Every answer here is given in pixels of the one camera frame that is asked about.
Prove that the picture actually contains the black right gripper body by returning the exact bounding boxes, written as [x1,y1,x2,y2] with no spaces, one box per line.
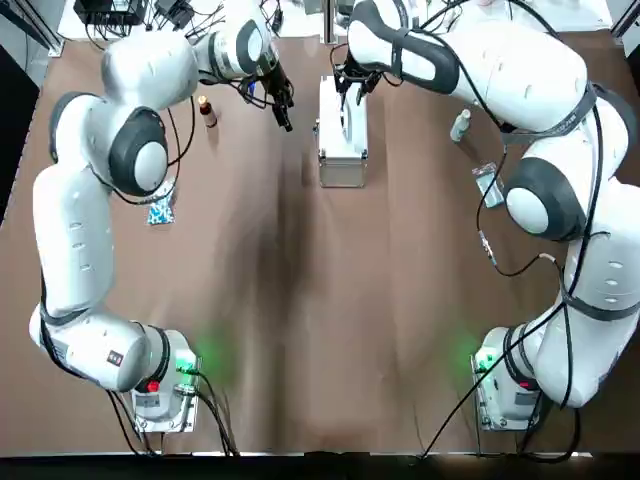
[341,58,384,84]

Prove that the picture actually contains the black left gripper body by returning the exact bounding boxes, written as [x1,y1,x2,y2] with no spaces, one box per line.
[254,58,287,107]

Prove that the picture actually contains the silver aluminium medicine case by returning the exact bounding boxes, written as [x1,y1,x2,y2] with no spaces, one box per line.
[312,76,372,189]

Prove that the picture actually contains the black hub box with ports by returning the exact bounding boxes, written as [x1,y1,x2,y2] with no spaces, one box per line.
[73,0,149,27]

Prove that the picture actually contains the brown bottle orange cap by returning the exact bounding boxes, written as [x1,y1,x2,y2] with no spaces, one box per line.
[197,95,220,130]

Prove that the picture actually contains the small white plastic bottle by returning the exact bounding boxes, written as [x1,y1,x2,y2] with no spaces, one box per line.
[449,109,473,143]

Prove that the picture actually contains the black power adapter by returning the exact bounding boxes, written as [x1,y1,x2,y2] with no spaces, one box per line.
[153,0,194,22]

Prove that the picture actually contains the blue white pill packet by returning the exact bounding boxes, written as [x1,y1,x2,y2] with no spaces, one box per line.
[146,175,180,227]

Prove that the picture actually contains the clear zip bag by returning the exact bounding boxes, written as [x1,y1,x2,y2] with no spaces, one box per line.
[471,160,507,209]

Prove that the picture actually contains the aluminium corner strut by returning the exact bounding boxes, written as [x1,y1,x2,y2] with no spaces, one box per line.
[46,0,67,57]
[609,0,640,39]

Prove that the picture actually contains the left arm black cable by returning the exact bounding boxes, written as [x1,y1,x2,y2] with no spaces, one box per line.
[107,93,198,207]

